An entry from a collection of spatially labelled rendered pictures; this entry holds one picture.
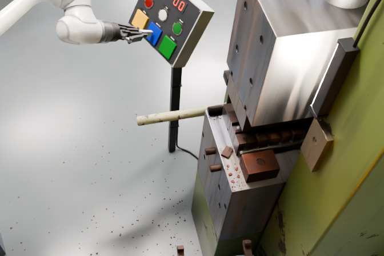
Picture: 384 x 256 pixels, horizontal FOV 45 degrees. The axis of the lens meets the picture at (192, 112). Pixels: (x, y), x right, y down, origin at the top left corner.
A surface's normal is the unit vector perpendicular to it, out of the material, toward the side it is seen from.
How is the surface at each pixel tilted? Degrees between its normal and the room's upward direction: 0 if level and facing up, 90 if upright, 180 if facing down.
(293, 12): 0
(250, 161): 0
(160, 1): 60
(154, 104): 0
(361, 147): 90
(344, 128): 90
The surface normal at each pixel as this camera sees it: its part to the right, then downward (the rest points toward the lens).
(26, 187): 0.07, -0.61
